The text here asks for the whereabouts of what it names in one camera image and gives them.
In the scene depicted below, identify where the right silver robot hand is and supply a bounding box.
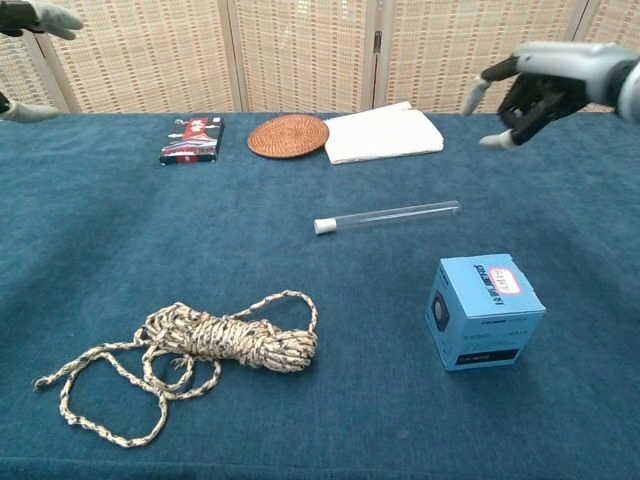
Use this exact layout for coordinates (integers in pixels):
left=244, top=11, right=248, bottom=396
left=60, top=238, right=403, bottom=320
left=460, top=41, right=636, bottom=150

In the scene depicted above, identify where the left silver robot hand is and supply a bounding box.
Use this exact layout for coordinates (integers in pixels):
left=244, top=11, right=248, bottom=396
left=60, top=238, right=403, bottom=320
left=0, top=0, right=84, bottom=124

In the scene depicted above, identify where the clear glass test tube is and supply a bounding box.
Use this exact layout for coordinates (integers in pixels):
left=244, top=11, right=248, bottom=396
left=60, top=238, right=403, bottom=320
left=327, top=200, right=461, bottom=234

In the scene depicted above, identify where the dark red printed card box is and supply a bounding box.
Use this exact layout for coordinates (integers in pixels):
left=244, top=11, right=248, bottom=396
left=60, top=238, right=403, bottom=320
left=158, top=115, right=226, bottom=167

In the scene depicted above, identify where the folded white cloth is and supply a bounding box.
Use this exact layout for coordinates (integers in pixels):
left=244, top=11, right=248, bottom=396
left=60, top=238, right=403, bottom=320
left=322, top=101, right=446, bottom=166

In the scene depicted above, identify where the woven bamboo folding screen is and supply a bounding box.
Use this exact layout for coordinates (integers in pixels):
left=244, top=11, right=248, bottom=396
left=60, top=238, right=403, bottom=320
left=0, top=0, right=640, bottom=120

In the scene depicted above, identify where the round woven rattan coaster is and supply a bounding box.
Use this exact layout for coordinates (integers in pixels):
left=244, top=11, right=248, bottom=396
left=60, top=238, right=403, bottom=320
left=246, top=114, right=331, bottom=160

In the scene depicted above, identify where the light blue cardboard box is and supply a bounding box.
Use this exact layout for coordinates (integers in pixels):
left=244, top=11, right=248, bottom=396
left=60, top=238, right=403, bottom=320
left=424, top=253, right=547, bottom=373

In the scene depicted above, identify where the blue table cloth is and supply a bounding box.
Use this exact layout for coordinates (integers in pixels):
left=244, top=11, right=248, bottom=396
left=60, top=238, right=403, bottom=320
left=0, top=110, right=640, bottom=480

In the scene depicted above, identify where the beige braided rope bundle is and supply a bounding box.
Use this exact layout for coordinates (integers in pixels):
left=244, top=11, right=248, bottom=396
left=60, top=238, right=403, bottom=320
left=32, top=289, right=320, bottom=448

